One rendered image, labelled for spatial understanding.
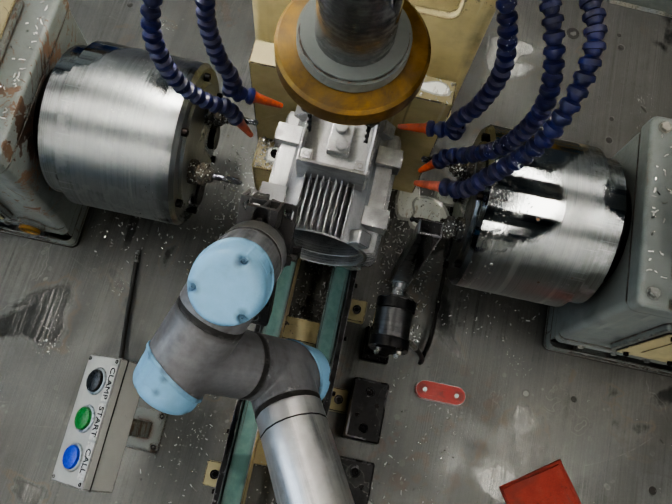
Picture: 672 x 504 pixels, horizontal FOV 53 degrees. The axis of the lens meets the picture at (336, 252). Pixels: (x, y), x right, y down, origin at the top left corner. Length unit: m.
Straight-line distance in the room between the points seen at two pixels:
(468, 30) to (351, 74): 0.34
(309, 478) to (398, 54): 0.46
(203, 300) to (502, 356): 0.75
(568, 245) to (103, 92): 0.67
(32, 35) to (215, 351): 0.58
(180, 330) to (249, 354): 0.09
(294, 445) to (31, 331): 0.70
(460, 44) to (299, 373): 0.58
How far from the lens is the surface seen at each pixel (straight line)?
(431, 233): 0.81
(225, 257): 0.62
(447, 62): 1.14
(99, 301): 1.28
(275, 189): 1.00
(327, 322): 1.11
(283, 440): 0.72
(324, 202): 0.96
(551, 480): 1.28
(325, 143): 0.99
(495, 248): 0.96
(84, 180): 1.03
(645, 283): 0.99
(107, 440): 0.96
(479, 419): 1.25
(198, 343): 0.67
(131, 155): 0.98
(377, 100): 0.77
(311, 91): 0.77
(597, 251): 1.00
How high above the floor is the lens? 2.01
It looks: 73 degrees down
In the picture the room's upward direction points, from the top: 12 degrees clockwise
